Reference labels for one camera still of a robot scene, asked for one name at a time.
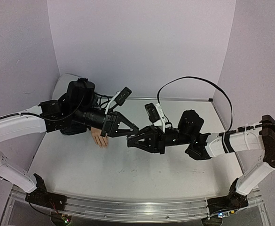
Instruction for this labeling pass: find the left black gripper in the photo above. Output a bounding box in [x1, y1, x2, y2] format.
[73, 105, 141, 138]

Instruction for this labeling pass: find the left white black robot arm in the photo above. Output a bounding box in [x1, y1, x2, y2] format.
[0, 78, 139, 206]

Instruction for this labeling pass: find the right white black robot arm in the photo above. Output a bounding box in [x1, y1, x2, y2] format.
[127, 110, 275, 196]

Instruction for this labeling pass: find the mannequin hand with long nails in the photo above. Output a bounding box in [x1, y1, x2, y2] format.
[91, 128, 109, 148]

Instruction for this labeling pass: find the black jacket sleeve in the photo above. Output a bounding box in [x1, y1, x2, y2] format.
[58, 93, 91, 136]

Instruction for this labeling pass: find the aluminium back rail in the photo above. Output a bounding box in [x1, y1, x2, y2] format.
[128, 97, 213, 102]

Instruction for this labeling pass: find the aluminium rail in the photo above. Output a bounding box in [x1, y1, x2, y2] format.
[0, 186, 270, 226]
[128, 97, 213, 102]

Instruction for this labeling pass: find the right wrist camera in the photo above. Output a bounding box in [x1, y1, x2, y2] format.
[144, 103, 167, 132]

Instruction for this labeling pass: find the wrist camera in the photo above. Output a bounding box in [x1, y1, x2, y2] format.
[144, 103, 167, 132]
[105, 87, 132, 114]

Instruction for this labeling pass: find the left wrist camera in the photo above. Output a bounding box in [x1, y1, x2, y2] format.
[105, 87, 132, 114]

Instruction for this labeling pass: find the aluminium front rail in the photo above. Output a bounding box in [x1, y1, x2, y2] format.
[0, 186, 270, 226]

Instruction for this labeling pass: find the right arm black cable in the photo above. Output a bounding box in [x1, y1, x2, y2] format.
[156, 76, 234, 134]

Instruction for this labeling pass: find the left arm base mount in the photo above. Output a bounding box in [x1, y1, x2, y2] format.
[25, 173, 67, 210]

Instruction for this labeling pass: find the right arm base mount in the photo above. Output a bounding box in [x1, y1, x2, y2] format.
[207, 178, 249, 216]

